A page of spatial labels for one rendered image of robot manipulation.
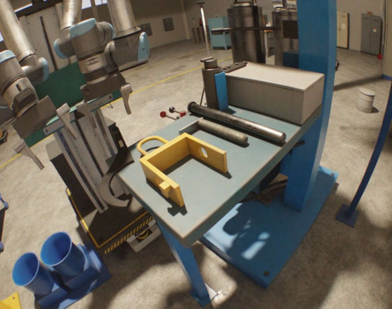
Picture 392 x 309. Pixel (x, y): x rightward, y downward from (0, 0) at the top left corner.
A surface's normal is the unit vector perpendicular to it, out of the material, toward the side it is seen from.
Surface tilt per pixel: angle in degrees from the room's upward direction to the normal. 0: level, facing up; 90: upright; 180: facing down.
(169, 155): 90
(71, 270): 90
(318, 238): 0
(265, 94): 90
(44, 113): 66
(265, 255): 0
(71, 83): 90
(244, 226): 0
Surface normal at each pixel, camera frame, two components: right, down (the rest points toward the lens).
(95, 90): 0.47, 0.46
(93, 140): 0.69, 0.33
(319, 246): -0.15, -0.80
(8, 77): 0.56, 0.02
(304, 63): -0.73, 0.49
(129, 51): 0.04, 0.66
